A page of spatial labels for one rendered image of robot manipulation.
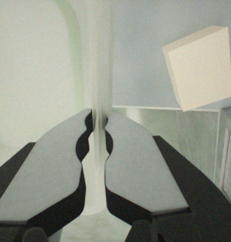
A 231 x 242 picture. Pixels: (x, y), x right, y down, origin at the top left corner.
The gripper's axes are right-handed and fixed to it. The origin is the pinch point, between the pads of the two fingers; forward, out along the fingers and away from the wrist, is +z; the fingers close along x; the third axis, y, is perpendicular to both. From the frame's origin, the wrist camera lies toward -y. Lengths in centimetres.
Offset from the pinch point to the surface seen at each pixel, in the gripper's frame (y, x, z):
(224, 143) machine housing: 29, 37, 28
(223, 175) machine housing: 44, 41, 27
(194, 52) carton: 1.2, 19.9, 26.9
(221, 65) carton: 4.1, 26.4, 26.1
